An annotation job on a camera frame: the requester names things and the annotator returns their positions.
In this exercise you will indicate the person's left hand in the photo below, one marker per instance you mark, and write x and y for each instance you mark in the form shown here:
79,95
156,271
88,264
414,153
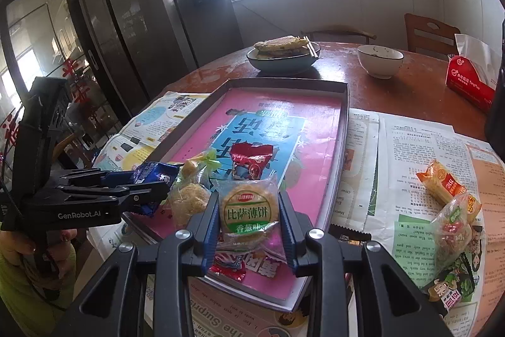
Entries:
17,244

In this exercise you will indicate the red tissue pack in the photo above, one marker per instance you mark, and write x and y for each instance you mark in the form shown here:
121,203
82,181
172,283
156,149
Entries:
469,80

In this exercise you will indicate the brown chocolate bar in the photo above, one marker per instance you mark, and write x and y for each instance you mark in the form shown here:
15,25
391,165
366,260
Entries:
349,236

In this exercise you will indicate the white ceramic bowl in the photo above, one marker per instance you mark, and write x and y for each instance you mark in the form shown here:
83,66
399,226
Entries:
380,64

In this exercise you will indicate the red cartoon snack packet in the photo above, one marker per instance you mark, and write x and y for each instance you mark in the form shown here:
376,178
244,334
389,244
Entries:
252,161

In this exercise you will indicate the orange snack packet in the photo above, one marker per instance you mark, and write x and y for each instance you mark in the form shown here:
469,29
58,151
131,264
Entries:
440,181

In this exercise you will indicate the wooden chopstick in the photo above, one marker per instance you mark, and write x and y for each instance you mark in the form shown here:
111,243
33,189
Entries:
313,46
309,47

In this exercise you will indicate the glass door with red decals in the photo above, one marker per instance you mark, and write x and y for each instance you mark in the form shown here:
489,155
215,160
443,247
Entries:
47,56

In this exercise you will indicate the dark tall cabinet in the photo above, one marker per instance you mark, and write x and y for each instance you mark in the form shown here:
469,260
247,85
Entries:
130,25

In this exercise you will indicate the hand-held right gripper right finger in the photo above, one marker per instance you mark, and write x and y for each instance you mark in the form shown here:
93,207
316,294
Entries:
288,234

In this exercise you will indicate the colourful picture newspaper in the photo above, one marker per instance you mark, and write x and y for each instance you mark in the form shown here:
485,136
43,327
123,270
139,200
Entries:
158,116

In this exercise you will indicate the black cartoon snack packet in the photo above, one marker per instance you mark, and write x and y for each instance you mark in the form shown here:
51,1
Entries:
449,287

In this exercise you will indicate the round cracker packet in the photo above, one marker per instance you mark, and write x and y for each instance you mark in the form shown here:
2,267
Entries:
248,214

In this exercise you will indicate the blue snack packet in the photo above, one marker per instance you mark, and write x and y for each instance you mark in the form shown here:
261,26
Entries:
158,173

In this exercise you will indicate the newspaper with cartoon columns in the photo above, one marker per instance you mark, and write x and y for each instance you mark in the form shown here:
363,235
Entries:
361,171

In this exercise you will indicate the wooden chair with curved rail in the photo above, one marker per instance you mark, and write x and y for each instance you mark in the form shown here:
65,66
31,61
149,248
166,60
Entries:
335,32

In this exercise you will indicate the newspaper with orange panel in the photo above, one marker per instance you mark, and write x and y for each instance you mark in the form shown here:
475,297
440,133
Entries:
493,179

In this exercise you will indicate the person's left forearm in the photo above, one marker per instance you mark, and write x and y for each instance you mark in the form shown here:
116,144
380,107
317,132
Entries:
23,301

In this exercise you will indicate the teal bowl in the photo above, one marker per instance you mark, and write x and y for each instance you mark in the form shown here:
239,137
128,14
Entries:
280,66

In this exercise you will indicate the green snack packet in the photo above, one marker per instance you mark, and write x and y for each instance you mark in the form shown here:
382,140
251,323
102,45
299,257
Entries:
197,165

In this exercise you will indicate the black white text newspaper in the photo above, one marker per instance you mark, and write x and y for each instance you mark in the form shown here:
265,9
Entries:
402,155

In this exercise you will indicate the clear shredded pastry packet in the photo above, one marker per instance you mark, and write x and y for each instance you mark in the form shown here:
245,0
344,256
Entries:
188,200

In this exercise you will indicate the shallow brown cardboard box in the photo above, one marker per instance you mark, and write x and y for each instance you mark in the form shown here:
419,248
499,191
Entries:
341,147

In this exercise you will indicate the wooden chair with solid back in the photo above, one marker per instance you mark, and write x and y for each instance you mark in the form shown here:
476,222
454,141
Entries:
430,33

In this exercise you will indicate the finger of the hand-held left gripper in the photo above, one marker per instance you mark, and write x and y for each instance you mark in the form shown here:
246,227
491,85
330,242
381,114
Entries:
114,178
138,197

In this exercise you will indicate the red white snack packet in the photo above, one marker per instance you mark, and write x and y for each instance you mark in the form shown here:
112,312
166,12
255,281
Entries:
229,268

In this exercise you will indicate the clear red candy packet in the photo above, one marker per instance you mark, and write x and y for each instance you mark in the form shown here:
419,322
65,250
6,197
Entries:
451,228

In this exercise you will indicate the stack of flatbreads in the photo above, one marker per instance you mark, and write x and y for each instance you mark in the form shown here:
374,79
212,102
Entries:
280,45

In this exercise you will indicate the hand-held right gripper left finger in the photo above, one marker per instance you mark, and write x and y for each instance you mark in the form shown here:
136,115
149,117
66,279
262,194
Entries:
211,234

